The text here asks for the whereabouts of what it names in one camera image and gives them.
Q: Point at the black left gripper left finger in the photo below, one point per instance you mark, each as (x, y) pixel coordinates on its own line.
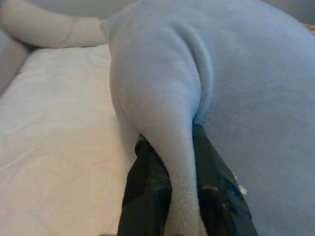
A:
(145, 196)

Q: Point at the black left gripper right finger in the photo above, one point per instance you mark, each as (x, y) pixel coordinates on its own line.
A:
(219, 196)

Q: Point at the grey fleece pillow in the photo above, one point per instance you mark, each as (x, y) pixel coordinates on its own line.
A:
(221, 73)

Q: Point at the white quilted mattress pad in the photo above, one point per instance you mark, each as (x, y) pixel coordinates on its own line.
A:
(61, 135)

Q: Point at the grey ornament patterned headboard cushion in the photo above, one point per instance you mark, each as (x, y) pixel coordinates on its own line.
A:
(9, 61)

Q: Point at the cream long bolster pillow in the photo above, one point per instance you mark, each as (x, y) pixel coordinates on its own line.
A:
(49, 27)

